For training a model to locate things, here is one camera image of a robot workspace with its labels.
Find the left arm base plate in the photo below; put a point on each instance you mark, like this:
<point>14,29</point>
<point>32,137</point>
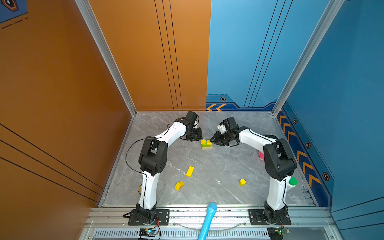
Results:
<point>162,217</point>

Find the right circuit board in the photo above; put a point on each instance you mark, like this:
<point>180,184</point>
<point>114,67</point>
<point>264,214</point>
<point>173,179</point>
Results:
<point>277,234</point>

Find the yellow long block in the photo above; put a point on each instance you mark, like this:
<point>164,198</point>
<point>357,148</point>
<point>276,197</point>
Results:
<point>190,171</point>

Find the yellow block near front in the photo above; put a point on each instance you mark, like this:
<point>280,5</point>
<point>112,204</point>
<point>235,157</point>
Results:
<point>179,185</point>

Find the green rectangular block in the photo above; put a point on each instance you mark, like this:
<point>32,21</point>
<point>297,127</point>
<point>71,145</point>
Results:
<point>207,144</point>

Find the natural wood block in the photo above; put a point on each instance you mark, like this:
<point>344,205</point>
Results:
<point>205,147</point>

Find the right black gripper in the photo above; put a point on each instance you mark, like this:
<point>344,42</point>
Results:
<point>216,140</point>

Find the white bottle green cap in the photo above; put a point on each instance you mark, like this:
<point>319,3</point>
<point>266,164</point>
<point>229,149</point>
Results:
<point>292,183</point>

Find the cyan tube pole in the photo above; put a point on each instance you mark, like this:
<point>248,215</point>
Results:
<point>211,211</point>

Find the circuit board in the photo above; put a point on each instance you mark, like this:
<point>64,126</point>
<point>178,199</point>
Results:
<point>277,234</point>
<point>148,234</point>

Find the aluminium front rail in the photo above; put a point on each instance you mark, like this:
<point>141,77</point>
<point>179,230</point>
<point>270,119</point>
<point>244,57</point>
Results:
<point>229,223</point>

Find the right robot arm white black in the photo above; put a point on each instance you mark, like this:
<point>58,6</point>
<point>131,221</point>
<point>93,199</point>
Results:
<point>280,164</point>

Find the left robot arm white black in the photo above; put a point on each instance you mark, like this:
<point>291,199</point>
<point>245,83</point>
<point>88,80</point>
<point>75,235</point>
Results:
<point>153,160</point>

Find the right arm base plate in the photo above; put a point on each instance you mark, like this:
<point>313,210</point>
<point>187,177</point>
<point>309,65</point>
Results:
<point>269,217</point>

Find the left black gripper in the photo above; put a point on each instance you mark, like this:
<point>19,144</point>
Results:
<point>199,136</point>

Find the metal tin can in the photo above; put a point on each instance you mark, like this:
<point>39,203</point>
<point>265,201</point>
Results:
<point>140,189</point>

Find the left circuit board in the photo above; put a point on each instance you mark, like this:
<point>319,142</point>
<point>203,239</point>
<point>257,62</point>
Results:
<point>148,234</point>

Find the yellow cylinder block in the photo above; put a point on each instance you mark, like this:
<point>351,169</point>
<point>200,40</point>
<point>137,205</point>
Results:
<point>242,182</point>

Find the plush doll pink black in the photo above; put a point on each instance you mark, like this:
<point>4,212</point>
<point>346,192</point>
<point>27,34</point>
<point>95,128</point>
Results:
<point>261,155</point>

